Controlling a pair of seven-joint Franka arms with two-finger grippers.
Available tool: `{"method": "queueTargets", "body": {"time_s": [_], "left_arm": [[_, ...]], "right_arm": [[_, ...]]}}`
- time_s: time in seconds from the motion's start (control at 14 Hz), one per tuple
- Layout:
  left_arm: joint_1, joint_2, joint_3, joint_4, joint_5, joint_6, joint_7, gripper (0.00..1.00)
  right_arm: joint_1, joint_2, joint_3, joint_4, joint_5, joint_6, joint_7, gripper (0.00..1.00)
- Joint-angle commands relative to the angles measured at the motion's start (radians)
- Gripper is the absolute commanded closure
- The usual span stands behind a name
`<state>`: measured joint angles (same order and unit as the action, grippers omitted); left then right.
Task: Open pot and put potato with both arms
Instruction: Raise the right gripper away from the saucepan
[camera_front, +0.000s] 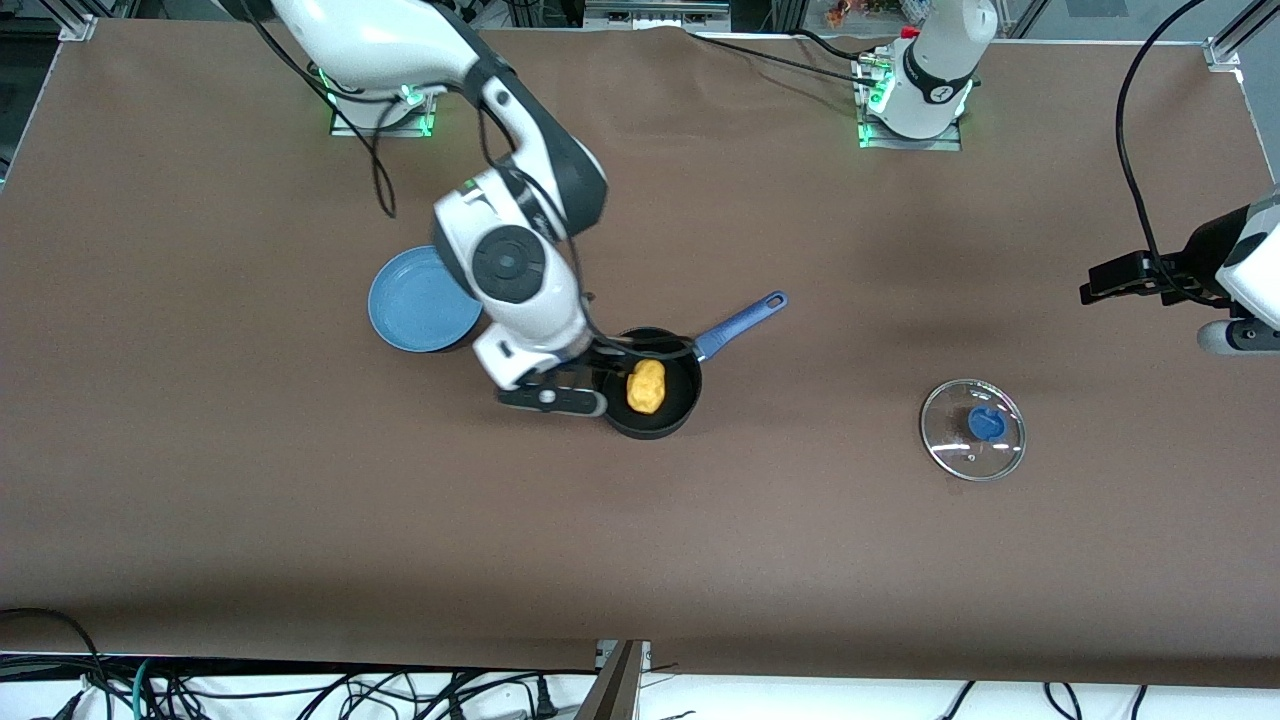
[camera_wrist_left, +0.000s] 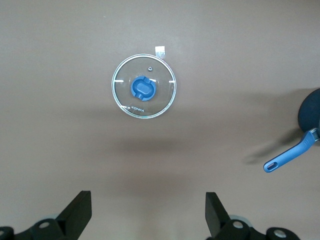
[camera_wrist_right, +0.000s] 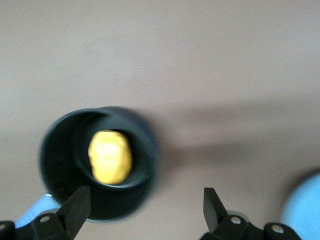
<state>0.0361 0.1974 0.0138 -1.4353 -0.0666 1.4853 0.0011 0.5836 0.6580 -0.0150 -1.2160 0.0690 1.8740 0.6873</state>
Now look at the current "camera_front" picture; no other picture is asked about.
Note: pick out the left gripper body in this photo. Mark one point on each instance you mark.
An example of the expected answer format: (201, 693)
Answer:
(1192, 258)

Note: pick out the yellow potato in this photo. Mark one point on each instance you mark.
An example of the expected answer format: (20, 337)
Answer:
(646, 387)

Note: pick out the glass lid with blue knob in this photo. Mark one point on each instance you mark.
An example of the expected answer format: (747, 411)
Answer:
(975, 430)

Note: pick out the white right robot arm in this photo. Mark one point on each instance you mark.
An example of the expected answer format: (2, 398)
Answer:
(380, 40)

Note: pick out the blue round plate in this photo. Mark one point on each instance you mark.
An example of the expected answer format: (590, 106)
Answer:
(410, 305)

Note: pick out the black power plug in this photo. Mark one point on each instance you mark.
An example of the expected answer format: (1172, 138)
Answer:
(545, 698)

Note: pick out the brown table cover sheet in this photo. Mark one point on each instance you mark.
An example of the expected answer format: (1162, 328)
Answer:
(900, 560)

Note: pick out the aluminium corner bracket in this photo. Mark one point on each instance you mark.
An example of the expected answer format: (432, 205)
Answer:
(78, 28)
(1235, 40)

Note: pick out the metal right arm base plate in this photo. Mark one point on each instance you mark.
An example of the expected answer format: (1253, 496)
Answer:
(425, 125)

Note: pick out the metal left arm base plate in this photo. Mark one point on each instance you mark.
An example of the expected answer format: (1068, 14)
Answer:
(880, 140)

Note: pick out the aluminium frame profile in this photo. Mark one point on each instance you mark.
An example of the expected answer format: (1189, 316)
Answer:
(615, 690)

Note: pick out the aluminium rear frame rail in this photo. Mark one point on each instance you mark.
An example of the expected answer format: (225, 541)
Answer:
(655, 10)

